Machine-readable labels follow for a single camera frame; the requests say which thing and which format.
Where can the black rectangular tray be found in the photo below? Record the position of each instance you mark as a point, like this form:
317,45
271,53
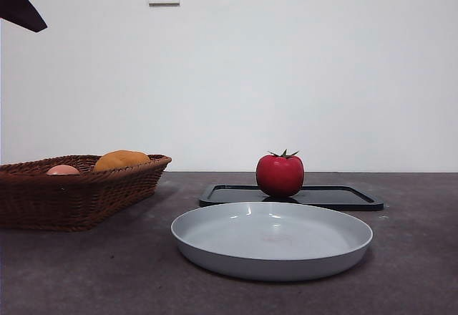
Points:
340,197

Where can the pink-beige egg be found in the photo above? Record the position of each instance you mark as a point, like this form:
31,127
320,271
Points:
62,170

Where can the brown woven wicker basket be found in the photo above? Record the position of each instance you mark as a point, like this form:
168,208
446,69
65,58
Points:
78,200

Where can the red tomato with green stem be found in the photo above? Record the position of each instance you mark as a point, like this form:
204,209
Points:
280,175

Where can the yellow-brown potato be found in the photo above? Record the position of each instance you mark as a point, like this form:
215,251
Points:
121,159

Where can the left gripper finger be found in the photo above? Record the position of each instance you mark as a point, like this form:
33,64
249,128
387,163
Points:
16,1

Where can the pale grey round plate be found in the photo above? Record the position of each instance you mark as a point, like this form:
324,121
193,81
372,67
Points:
272,243

